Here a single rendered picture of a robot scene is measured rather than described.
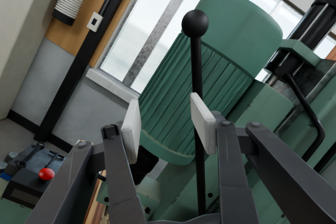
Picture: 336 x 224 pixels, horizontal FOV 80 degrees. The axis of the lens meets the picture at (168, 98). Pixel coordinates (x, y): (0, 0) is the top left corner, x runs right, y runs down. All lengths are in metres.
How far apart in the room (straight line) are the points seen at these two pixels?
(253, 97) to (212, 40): 0.14
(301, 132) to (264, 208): 0.15
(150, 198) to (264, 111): 0.32
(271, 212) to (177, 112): 0.22
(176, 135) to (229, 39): 0.19
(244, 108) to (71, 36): 1.69
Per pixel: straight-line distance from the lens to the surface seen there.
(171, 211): 0.50
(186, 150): 0.40
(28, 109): 2.27
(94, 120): 1.99
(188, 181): 0.46
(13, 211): 0.56
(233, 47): 0.35
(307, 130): 0.44
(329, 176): 0.49
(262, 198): 0.42
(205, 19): 0.27
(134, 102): 0.20
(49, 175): 0.51
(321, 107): 0.44
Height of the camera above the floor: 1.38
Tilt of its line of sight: 13 degrees down
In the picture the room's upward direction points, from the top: 34 degrees clockwise
